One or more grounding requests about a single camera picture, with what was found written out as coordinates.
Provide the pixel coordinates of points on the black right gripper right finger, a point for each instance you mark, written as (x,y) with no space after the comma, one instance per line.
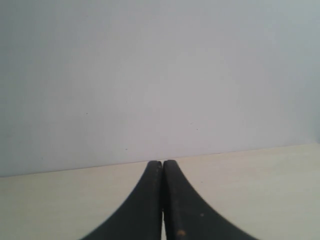
(187,216)

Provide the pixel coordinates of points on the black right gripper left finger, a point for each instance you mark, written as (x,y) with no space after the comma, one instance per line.
(140,216)

